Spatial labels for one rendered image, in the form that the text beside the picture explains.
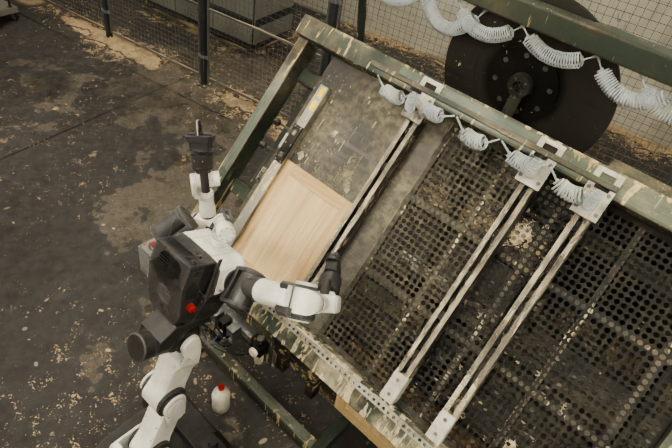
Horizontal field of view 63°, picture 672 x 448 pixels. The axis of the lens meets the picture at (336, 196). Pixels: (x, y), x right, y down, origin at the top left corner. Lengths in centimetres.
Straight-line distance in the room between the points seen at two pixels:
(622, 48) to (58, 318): 326
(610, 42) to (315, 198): 135
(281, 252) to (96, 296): 159
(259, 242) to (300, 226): 23
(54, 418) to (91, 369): 31
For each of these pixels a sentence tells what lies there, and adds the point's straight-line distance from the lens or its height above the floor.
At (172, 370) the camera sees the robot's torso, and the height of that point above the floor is 80.
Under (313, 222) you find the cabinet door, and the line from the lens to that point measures 252.
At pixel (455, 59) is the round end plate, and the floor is 182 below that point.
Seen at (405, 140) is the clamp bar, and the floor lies 163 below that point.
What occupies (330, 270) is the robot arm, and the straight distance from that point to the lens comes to 218.
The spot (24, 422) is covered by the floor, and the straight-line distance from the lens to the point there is 343.
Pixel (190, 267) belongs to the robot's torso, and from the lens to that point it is 199.
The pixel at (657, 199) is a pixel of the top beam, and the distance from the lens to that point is 218.
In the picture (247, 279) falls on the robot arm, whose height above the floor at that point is 137.
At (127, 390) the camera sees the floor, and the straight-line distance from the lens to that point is 341.
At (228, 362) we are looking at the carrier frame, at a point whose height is 18.
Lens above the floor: 288
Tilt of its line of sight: 39 degrees down
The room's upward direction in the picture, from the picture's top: 11 degrees clockwise
